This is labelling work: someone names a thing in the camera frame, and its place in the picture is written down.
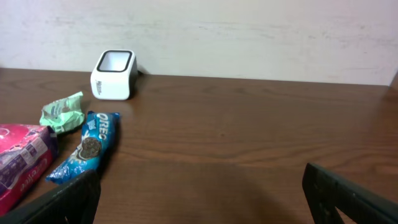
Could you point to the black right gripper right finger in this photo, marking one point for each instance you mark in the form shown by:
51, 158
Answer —
328, 193

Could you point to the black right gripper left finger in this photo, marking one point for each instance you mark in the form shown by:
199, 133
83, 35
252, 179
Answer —
74, 201

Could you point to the red purple pad package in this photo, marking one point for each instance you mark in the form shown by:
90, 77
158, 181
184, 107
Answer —
26, 153

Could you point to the blue oreo cookie pack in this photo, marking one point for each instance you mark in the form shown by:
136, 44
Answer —
97, 136

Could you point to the green wipes packet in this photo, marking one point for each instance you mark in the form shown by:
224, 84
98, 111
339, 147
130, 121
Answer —
63, 115

